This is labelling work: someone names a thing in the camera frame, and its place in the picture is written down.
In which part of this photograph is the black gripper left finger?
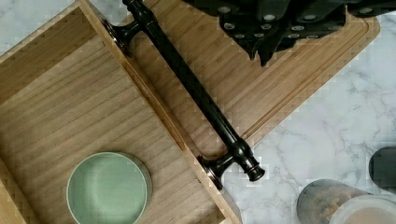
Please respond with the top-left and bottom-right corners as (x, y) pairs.
(183, 0), (291, 61)

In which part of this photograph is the wooden drawer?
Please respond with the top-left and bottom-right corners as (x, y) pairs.
(1, 0), (242, 224)

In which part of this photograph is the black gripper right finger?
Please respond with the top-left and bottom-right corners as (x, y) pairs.
(256, 0), (395, 66)

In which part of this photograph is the dark grey cup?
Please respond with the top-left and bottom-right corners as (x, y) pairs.
(369, 147), (396, 192)

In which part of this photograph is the green ceramic plate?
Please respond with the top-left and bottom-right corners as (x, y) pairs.
(66, 152), (152, 224)

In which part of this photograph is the large bamboo cutting board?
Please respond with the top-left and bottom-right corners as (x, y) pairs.
(132, 0), (380, 158)

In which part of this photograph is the black metal drawer handle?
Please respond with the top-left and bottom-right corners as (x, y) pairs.
(102, 0), (265, 189)

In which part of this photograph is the clear cereal jar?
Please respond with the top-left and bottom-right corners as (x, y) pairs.
(296, 179), (396, 224)

